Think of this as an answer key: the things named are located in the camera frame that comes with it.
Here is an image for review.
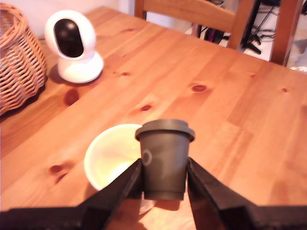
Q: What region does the dark grey coffee capsule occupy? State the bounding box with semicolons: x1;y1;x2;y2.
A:
134;118;196;201

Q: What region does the white mug with animal print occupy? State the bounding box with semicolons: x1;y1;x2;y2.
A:
83;123;144;192

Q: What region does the woven wicker basket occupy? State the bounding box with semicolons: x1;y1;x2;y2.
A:
0;2;48;116

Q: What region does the black stand with legs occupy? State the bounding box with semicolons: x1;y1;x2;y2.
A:
240;0;262;55

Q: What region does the wooden chair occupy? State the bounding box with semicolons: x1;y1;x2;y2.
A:
134;0;303;67

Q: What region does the small white round camera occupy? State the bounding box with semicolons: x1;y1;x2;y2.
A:
44;10;104;84

